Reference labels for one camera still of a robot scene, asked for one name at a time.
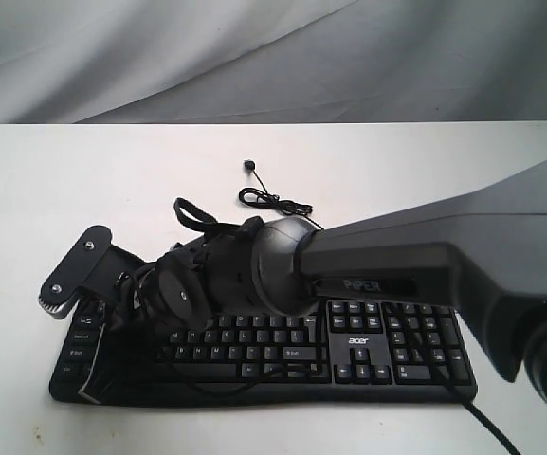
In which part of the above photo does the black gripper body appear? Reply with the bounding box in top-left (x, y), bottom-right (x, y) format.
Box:
top-left (135, 221), bottom-right (264, 335)

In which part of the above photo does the black acer keyboard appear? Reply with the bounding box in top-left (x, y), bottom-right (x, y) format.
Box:
top-left (48, 300), bottom-right (477, 408)

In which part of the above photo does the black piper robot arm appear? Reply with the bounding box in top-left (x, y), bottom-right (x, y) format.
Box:
top-left (80, 160), bottom-right (547, 404)

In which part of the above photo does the grey backdrop cloth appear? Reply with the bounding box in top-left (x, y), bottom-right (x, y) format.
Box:
top-left (0, 1), bottom-right (547, 124)

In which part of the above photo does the black keyboard usb cable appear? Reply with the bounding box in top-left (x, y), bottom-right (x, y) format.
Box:
top-left (238, 159), bottom-right (324, 232)

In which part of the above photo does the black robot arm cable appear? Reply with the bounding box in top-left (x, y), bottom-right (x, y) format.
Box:
top-left (436, 364), bottom-right (509, 455)

